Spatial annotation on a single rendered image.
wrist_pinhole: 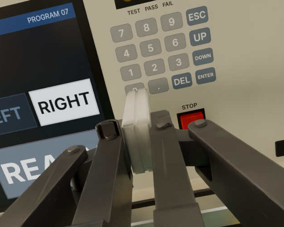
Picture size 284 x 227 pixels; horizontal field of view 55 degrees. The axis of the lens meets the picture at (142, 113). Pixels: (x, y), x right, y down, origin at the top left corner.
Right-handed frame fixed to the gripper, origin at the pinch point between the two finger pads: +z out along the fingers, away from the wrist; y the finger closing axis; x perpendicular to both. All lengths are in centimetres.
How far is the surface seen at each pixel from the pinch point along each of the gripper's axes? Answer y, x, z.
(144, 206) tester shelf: -1.7, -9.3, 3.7
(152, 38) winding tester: 1.9, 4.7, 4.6
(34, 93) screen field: -8.0, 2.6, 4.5
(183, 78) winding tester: 3.7, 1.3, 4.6
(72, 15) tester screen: -3.4, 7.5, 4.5
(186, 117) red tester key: 3.4, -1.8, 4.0
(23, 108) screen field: -9.3, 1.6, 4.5
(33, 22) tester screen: -6.3, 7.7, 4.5
